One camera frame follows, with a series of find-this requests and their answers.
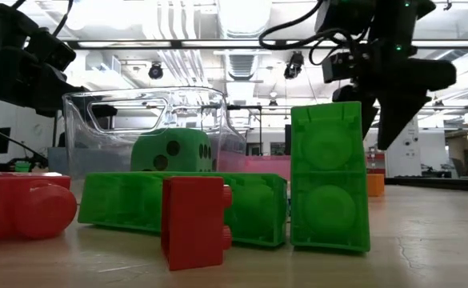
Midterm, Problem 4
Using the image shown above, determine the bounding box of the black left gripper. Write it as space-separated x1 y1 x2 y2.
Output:
1 51 119 130

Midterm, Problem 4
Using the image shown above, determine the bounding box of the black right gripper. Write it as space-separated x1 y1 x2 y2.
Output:
332 39 458 151

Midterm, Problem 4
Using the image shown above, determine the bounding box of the clear plastic bin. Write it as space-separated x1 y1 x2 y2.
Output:
62 86 247 181

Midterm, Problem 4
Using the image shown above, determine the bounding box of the green foam die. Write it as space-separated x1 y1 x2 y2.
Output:
130 127 214 173

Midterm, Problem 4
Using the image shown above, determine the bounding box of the orange wedge building block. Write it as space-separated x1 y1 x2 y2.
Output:
367 173 386 198

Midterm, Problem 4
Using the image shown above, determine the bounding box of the short green building block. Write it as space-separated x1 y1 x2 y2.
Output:
289 101 372 253

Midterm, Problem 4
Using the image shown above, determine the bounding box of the long green building block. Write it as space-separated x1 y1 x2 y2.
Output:
77 171 289 248

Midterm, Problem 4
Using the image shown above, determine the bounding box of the large red building block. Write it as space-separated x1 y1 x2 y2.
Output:
0 171 78 247

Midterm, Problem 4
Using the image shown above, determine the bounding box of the small red building block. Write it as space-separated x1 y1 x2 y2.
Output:
160 175 234 272

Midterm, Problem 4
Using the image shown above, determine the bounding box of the white pillar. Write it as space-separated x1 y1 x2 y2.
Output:
382 115 422 178

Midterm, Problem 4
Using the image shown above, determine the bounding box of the black ceiling spotlight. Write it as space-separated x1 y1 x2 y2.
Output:
148 62 165 80
283 50 305 80

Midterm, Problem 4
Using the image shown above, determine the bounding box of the large black monitor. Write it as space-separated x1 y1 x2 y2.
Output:
284 124 293 157

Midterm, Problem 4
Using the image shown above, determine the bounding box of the pink plastic bin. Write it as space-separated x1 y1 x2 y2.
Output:
216 150 292 182

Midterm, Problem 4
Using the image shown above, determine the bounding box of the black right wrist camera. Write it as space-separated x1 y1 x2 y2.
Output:
321 50 359 84

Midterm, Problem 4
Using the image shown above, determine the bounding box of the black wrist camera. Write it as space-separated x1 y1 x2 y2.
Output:
321 50 359 84
26 28 78 72

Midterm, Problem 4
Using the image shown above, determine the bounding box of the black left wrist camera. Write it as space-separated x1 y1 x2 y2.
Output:
26 28 78 72

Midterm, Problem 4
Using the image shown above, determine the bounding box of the black aluminium table frame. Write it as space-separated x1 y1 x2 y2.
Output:
384 176 468 193

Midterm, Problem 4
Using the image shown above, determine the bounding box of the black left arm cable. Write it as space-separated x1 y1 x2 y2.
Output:
0 119 46 163

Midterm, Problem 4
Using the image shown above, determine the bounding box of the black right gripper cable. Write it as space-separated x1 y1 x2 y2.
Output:
258 0 362 67

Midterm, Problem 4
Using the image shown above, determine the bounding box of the black background rig frame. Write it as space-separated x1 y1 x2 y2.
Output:
225 104 263 157

